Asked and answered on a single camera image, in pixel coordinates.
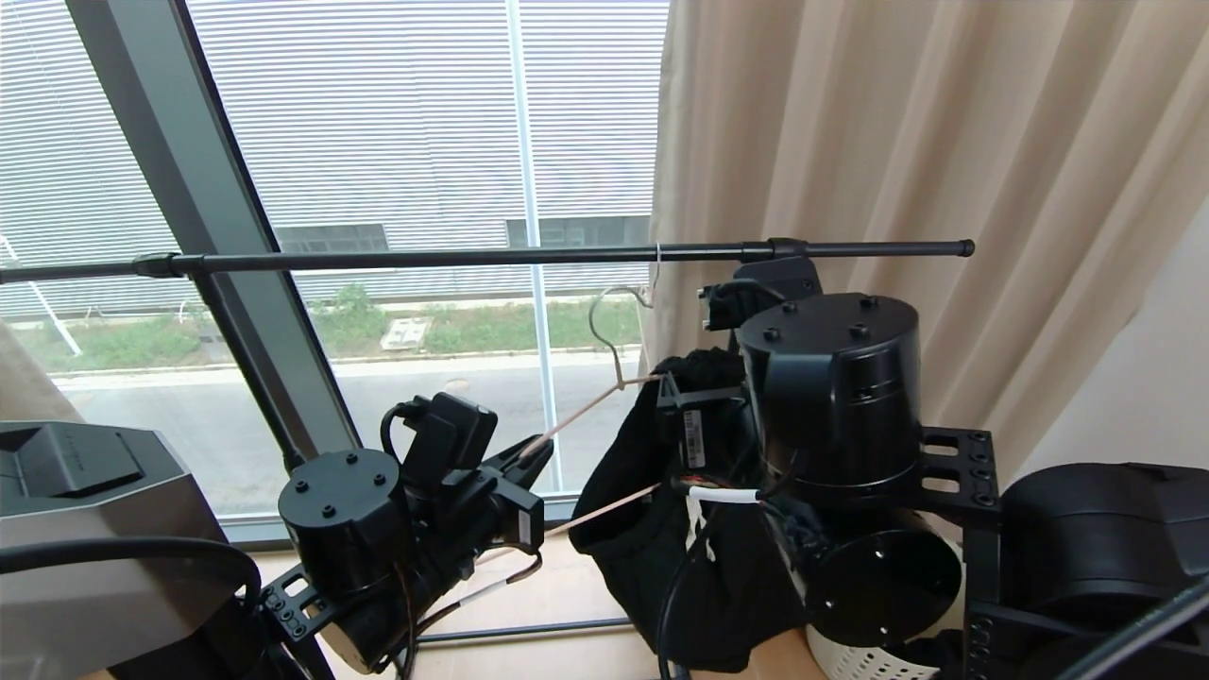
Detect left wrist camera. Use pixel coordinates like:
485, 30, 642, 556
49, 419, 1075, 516
381, 392, 499, 492

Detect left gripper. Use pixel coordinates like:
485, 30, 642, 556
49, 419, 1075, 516
326, 436, 555, 673

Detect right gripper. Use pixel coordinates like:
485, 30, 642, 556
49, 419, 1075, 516
656, 373, 757, 492

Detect beige curtain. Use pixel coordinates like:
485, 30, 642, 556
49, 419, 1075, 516
0, 321, 84, 426
642, 0, 1209, 492

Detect white laundry basket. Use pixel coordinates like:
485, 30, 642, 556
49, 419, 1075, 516
808, 623, 945, 680

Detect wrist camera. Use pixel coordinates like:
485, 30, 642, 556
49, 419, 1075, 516
699, 257, 823, 332
381, 392, 499, 492

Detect window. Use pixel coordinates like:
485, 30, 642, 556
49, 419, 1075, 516
0, 0, 672, 544

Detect black clothes rack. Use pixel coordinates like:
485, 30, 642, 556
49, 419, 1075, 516
0, 238, 976, 680

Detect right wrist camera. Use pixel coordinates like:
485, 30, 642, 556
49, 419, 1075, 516
699, 257, 823, 332

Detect black shorts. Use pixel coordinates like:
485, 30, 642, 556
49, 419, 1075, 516
570, 349, 813, 673

